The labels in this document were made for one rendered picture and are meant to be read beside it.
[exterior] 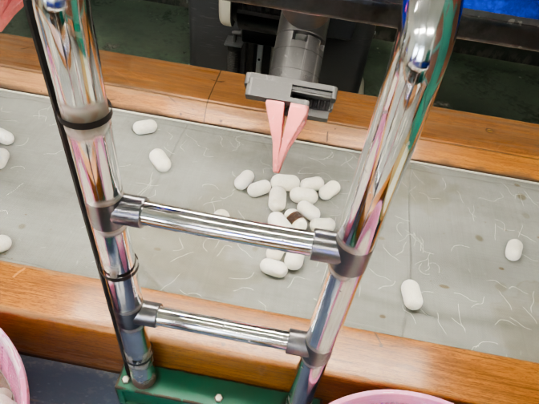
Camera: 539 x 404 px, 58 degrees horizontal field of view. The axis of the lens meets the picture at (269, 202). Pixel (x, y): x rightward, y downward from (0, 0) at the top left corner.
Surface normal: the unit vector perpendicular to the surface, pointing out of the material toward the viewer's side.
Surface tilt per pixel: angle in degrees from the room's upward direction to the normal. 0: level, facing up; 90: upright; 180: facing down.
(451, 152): 45
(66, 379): 0
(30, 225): 0
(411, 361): 0
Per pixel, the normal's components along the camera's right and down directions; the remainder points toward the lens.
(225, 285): 0.09, -0.69
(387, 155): -0.31, 0.67
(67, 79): 0.00, 0.73
